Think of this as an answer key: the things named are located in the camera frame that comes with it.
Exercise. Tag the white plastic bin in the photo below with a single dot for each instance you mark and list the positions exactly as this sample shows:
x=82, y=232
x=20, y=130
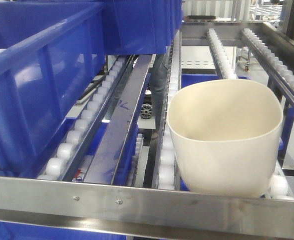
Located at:
x=224, y=140

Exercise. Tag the steel front shelf beam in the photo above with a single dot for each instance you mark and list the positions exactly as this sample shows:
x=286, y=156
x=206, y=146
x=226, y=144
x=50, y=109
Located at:
x=143, y=212

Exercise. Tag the blue crate lower shelf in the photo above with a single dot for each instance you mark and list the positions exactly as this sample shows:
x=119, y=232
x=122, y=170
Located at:
x=199, y=80

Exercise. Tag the person leg in jeans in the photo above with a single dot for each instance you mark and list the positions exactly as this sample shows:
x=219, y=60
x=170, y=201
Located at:
x=157, y=83

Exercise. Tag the white roller track middle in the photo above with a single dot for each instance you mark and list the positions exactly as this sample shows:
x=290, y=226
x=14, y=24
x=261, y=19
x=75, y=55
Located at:
x=168, y=172

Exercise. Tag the white roller track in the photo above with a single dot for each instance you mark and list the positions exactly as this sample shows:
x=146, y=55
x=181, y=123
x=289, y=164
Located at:
x=270, y=62
x=278, y=187
x=168, y=172
x=69, y=152

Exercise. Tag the blue crate upper middle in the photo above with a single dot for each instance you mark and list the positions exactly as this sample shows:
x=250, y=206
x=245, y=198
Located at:
x=140, y=27

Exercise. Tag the white roller track left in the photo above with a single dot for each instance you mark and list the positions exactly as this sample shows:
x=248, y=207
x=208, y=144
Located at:
x=69, y=152

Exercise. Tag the large blue crate left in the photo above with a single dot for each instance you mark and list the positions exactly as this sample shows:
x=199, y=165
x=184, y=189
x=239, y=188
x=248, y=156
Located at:
x=49, y=53

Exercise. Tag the white roller track far right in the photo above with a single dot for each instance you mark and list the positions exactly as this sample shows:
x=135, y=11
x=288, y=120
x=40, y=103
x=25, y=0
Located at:
x=270, y=62

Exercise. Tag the blue crate bottom edge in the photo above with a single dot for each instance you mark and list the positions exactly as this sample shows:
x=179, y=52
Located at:
x=14, y=231

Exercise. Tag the steel divider rail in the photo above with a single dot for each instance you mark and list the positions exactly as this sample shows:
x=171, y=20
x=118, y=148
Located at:
x=103, y=167

